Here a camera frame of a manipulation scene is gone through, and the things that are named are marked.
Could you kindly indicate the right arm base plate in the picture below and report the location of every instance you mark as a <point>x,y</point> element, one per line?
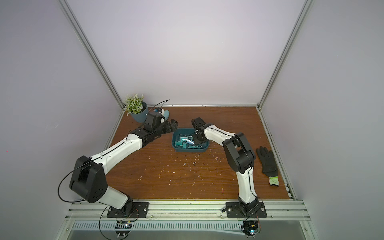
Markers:
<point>239,210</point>

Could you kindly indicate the aluminium front rail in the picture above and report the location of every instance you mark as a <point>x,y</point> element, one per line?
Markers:
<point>194,210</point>

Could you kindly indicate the teal plastic storage box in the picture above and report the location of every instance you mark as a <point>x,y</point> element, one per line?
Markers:
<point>187,131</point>

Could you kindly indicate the black work glove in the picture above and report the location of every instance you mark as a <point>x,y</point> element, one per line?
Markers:
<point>269,165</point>

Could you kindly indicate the left circuit board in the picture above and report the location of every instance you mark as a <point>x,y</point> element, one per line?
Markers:
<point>123,228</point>

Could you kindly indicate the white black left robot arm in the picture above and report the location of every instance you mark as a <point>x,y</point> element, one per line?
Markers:
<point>89,176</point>

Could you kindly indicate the teal plastic dustpan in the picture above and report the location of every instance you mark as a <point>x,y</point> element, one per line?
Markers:
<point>166,114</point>

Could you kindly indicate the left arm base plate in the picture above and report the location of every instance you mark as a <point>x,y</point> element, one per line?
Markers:
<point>130,210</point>

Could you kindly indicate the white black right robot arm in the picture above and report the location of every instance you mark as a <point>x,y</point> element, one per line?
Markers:
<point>240,157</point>

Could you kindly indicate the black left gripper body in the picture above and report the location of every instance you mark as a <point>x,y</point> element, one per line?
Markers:
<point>163,128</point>

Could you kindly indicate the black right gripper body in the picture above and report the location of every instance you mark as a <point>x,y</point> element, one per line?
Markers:
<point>199,137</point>

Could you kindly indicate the circuit board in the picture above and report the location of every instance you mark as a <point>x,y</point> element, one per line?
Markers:
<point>251,228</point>
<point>123,228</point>

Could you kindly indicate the potted green plant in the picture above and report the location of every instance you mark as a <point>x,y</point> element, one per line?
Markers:
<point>136,107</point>

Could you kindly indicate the right circuit board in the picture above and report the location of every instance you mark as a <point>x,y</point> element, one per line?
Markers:
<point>251,228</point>

